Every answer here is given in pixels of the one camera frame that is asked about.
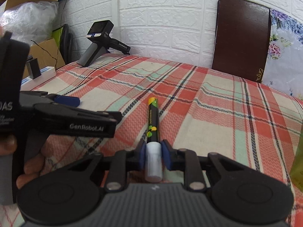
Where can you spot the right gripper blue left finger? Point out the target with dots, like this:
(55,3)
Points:
(142,151)

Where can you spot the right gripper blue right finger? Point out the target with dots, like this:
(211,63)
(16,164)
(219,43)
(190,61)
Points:
(167,152)

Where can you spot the black marker white cap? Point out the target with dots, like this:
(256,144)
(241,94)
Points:
(153,153)

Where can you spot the green cardboard box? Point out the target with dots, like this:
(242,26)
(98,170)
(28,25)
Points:
(297,165)

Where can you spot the person's left hand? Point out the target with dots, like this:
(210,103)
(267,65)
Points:
(32,167)

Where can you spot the white blue flat box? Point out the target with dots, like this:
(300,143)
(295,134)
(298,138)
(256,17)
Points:
(29,84)

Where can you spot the plaid red bed blanket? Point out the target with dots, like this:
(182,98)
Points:
(200,109)

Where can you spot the clear plastic bag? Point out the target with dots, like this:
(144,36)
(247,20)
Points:
(30,22)

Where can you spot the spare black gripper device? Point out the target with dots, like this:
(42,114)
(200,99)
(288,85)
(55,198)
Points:
(101,42)

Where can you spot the dark brown wooden headboard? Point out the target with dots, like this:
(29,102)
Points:
(242,38)

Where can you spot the floral white pillow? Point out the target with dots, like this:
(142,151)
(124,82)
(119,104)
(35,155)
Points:
(284,62)

